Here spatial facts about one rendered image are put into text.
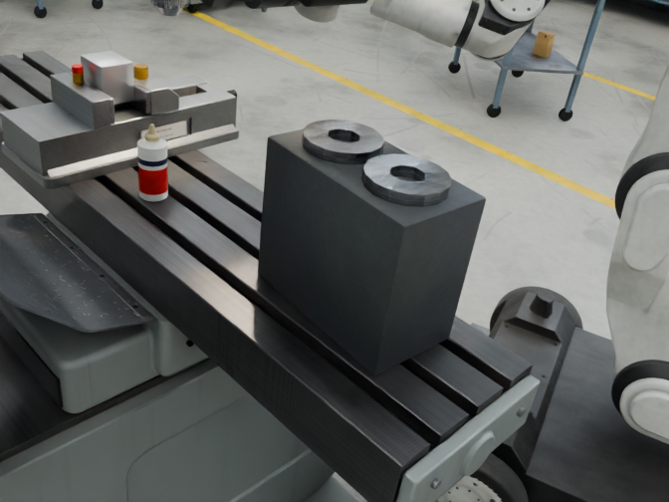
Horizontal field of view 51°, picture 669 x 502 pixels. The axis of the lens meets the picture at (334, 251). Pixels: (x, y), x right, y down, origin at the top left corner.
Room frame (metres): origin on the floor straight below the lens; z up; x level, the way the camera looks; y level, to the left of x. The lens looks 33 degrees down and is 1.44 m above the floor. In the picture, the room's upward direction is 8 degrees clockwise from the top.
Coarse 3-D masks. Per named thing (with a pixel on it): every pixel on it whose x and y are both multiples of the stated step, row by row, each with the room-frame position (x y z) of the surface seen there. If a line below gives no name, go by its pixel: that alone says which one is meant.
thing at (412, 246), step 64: (320, 128) 0.72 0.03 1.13; (320, 192) 0.64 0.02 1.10; (384, 192) 0.60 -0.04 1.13; (448, 192) 0.62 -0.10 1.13; (320, 256) 0.63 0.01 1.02; (384, 256) 0.57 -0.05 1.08; (448, 256) 0.61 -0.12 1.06; (320, 320) 0.62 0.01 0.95; (384, 320) 0.56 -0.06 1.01; (448, 320) 0.63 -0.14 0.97
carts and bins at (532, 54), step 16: (96, 0) 4.98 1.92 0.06; (592, 16) 4.06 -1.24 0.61; (528, 32) 4.77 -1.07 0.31; (544, 32) 4.25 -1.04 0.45; (592, 32) 4.04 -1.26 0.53; (512, 48) 3.93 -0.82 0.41; (528, 48) 4.38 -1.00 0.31; (544, 48) 4.21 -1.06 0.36; (512, 64) 3.98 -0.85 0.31; (528, 64) 4.03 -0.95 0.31; (544, 64) 4.08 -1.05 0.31; (560, 64) 4.13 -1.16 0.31; (576, 80) 4.04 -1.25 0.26; (496, 96) 3.93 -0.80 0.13; (496, 112) 3.93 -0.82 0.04; (560, 112) 4.04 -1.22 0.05
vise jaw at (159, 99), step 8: (136, 80) 1.02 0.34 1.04; (144, 80) 1.03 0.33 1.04; (152, 80) 1.03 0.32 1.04; (136, 88) 0.99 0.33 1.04; (144, 88) 1.00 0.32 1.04; (152, 88) 1.00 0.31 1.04; (160, 88) 1.00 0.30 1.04; (168, 88) 1.01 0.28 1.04; (136, 96) 1.00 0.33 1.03; (144, 96) 0.98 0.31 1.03; (152, 96) 0.99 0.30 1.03; (160, 96) 1.00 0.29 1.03; (168, 96) 1.01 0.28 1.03; (176, 96) 1.02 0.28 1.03; (136, 104) 1.00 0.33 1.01; (144, 104) 0.98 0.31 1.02; (152, 104) 0.99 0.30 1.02; (160, 104) 1.00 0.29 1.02; (168, 104) 1.01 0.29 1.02; (176, 104) 1.02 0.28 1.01; (144, 112) 0.98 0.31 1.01; (152, 112) 0.99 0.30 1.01; (160, 112) 1.00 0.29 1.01
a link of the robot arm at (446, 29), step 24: (408, 0) 0.99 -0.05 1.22; (432, 0) 0.99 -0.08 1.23; (456, 0) 1.00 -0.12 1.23; (480, 0) 1.02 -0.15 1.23; (408, 24) 1.00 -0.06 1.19; (432, 24) 0.99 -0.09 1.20; (456, 24) 0.98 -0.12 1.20; (480, 24) 0.98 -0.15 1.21; (504, 24) 0.96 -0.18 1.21; (528, 24) 0.99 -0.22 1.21; (480, 48) 0.99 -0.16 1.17; (504, 48) 1.02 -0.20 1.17
